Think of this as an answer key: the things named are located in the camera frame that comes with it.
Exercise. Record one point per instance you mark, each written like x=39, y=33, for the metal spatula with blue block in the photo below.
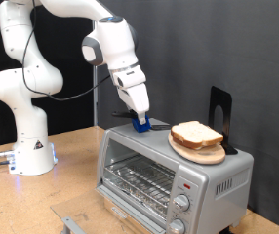
x=139, y=127

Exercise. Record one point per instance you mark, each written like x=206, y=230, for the silver toaster oven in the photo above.
x=211, y=201

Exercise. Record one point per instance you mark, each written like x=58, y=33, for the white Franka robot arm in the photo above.
x=25, y=130

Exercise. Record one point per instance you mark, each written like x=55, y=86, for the vertical metal pole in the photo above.
x=95, y=107

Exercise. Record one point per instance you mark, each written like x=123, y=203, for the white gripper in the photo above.
x=133, y=87

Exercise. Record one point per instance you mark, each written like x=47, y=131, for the silver oven knob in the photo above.
x=181, y=202
x=177, y=226

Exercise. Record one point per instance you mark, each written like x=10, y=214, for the round wooden cutting board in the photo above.
x=207, y=157

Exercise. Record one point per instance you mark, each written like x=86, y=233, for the white bread slice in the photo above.
x=194, y=130

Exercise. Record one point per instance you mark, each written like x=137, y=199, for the black metal bookend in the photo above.
x=225, y=100

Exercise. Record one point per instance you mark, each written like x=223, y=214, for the red oven indicator light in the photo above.
x=187, y=186

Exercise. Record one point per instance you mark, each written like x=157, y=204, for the wooden box under oven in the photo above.
x=126, y=217

